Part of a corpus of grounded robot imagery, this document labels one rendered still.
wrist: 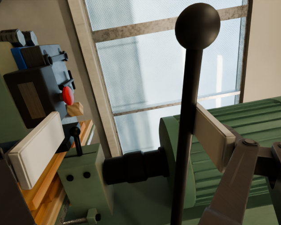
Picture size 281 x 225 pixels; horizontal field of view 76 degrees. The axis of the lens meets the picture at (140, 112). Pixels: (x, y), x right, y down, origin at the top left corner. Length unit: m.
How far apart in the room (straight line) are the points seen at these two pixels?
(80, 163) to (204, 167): 0.21
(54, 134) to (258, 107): 0.33
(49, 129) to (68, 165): 0.19
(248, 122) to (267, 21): 1.64
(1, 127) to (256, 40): 1.85
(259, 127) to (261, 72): 1.68
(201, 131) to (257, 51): 1.79
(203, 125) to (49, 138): 0.13
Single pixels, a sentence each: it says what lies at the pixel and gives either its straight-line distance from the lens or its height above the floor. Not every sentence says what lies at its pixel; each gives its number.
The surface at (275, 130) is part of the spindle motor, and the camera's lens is 0.37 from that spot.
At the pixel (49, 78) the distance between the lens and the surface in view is 0.28.
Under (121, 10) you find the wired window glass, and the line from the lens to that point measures 1.63.
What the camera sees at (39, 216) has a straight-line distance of 0.36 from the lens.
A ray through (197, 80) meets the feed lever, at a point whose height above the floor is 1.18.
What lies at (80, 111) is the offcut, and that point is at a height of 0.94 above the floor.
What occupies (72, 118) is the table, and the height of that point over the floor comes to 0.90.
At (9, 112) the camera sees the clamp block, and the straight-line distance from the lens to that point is 0.31.
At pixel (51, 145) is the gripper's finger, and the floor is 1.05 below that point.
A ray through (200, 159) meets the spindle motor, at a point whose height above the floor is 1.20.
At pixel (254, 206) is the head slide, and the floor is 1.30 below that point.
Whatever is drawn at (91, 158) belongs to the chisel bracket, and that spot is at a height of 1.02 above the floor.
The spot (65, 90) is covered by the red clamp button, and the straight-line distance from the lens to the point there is 0.29.
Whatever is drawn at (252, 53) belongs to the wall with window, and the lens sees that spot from 1.92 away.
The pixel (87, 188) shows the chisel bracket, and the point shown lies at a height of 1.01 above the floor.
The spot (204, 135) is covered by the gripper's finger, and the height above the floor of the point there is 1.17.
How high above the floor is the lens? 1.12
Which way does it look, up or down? 1 degrees up
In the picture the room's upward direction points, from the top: 80 degrees clockwise
